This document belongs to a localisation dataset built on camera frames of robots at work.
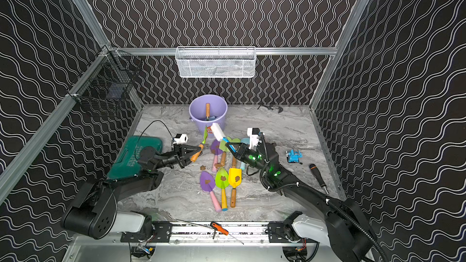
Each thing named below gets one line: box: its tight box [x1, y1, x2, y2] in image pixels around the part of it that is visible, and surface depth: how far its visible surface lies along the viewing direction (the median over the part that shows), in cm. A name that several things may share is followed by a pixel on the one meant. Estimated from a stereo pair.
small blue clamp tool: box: [287, 149, 303, 163], surface depth 94 cm
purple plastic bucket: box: [188, 94, 229, 136], surface depth 102 cm
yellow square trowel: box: [228, 167, 243, 209], surface depth 91 cm
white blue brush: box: [210, 122, 238, 153], surface depth 80 cm
